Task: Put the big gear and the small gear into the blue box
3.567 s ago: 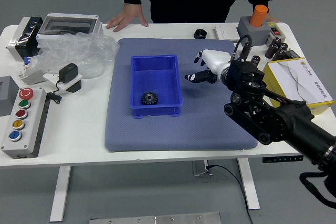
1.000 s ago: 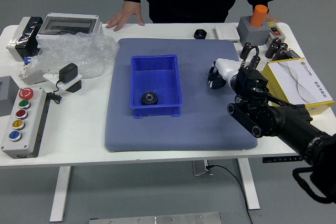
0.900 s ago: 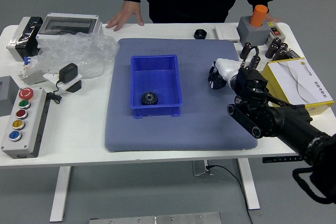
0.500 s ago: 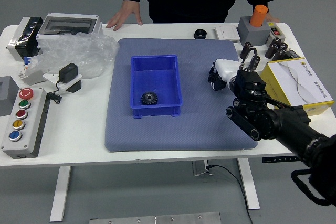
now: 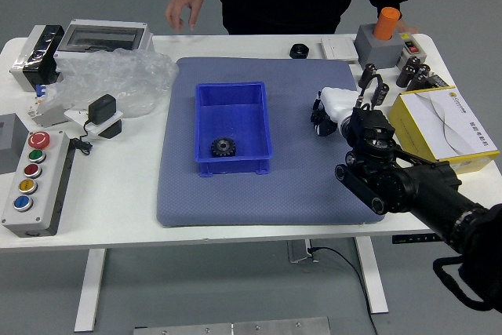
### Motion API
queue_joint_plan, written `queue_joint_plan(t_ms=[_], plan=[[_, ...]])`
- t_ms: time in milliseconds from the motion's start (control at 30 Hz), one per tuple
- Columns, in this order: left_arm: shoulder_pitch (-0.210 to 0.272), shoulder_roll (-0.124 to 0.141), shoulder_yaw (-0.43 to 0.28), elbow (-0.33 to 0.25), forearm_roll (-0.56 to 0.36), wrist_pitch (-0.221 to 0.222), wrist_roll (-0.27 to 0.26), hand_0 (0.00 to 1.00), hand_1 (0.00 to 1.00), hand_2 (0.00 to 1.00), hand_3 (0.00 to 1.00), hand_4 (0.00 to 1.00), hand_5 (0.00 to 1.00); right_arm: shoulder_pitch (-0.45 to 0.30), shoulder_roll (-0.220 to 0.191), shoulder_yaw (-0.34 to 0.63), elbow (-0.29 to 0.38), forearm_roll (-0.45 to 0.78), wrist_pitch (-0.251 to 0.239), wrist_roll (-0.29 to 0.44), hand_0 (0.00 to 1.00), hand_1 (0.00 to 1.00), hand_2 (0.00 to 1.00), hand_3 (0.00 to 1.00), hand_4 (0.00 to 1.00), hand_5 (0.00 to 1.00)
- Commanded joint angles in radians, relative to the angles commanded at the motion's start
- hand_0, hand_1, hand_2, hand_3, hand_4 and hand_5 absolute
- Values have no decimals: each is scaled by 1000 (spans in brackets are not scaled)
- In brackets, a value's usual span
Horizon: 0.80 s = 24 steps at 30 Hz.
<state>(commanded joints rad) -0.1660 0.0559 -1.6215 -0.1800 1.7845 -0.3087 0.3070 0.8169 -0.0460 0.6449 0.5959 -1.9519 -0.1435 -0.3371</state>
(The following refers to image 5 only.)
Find person's left hand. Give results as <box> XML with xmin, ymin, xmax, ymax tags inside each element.
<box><xmin>398</xmin><ymin>19</ymin><xmax>420</xmax><ymax>35</ymax></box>

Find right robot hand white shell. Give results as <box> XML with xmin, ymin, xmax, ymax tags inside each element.
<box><xmin>310</xmin><ymin>86</ymin><xmax>361</xmax><ymax>138</ymax></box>

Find person's right hand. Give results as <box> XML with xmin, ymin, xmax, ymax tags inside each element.
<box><xmin>165</xmin><ymin>0</ymin><xmax>206</xmax><ymax>34</ymax></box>

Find big black gear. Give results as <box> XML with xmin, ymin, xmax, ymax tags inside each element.
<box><xmin>210</xmin><ymin>137</ymin><xmax>238</xmax><ymax>159</ymax></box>

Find black hex nut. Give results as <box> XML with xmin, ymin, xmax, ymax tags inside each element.
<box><xmin>289</xmin><ymin>43</ymin><xmax>311</xmax><ymax>60</ymax></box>

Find white distribution box clear lid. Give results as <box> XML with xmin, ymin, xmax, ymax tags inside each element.
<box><xmin>53</xmin><ymin>18</ymin><xmax>155</xmax><ymax>73</ymax></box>

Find blue plastic box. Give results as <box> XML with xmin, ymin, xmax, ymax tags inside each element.
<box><xmin>195</xmin><ymin>81</ymin><xmax>275</xmax><ymax>177</ymax></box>

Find grey square box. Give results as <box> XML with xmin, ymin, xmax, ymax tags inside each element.
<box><xmin>0</xmin><ymin>113</ymin><xmax>25</xmax><ymax>175</ymax></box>

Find grey push button control box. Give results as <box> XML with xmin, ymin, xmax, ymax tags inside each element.
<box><xmin>1</xmin><ymin>129</ymin><xmax>71</xmax><ymax>238</ymax></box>

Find orange cylinder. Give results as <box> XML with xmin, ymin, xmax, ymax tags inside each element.
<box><xmin>372</xmin><ymin>6</ymin><xmax>402</xmax><ymax>42</ymax></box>

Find grey block holder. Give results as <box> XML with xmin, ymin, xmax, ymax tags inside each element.
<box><xmin>354</xmin><ymin>23</ymin><xmax>406</xmax><ymax>70</ymax></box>

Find black capacitor cylinder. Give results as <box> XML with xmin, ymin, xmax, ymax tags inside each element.
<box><xmin>370</xmin><ymin>82</ymin><xmax>391</xmax><ymax>107</ymax></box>
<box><xmin>406</xmin><ymin>63</ymin><xmax>431</xmax><ymax>92</ymax></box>
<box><xmin>358</xmin><ymin>63</ymin><xmax>379</xmax><ymax>89</ymax></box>
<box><xmin>395</xmin><ymin>56</ymin><xmax>421</xmax><ymax>88</ymax></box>

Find black electronic module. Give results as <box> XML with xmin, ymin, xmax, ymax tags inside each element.
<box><xmin>429</xmin><ymin>72</ymin><xmax>450</xmax><ymax>89</ymax></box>

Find yellow and white carton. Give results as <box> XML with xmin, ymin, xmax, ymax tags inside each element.
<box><xmin>387</xmin><ymin>86</ymin><xmax>501</xmax><ymax>175</ymax></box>

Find clear plastic bag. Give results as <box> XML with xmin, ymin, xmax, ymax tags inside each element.
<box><xmin>38</xmin><ymin>47</ymin><xmax>180</xmax><ymax>119</ymax></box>

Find grey-blue mat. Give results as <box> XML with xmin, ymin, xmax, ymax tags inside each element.
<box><xmin>155</xmin><ymin>56</ymin><xmax>386</xmax><ymax>228</ymax></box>

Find black power adapter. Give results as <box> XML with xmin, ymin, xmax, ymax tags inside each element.
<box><xmin>88</xmin><ymin>93</ymin><xmax>118</xmax><ymax>124</ymax></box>

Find grey table control unit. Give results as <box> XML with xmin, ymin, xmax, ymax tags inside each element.
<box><xmin>287</xmin><ymin>239</ymin><xmax>319</xmax><ymax>264</ymax></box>

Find black table control panel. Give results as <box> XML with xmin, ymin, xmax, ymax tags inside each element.
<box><xmin>391</xmin><ymin>232</ymin><xmax>444</xmax><ymax>245</ymax></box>

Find white circuit breaker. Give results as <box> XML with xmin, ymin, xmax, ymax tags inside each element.
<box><xmin>27</xmin><ymin>83</ymin><xmax>71</xmax><ymax>129</ymax></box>

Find white table leg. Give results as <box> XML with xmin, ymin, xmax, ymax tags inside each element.
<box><xmin>73</xmin><ymin>248</ymin><xmax>107</xmax><ymax>333</ymax></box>
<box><xmin>355</xmin><ymin>236</ymin><xmax>390</xmax><ymax>315</ymax></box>

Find metal plate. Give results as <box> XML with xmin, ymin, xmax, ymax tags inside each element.
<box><xmin>133</xmin><ymin>315</ymin><xmax>331</xmax><ymax>335</ymax></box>

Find switch box red black buttons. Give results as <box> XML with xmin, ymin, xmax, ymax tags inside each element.
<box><xmin>395</xmin><ymin>32</ymin><xmax>427</xmax><ymax>69</ymax></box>

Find white wall switch plate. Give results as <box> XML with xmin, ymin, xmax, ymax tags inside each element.
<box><xmin>320</xmin><ymin>36</ymin><xmax>358</xmax><ymax>64</ymax></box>

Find white bracket plate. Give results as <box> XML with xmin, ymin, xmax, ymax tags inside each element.
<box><xmin>64</xmin><ymin>109</ymin><xmax>125</xmax><ymax>140</ymax></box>

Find black power cable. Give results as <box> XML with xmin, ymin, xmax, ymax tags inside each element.
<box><xmin>309</xmin><ymin>246</ymin><xmax>380</xmax><ymax>335</ymax></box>

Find black and white enclosure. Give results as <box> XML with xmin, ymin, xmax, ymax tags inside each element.
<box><xmin>9</xmin><ymin>24</ymin><xmax>66</xmax><ymax>93</ymax></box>

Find black adapter cable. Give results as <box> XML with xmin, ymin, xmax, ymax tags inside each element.
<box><xmin>69</xmin><ymin>121</ymin><xmax>95</xmax><ymax>155</ymax></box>

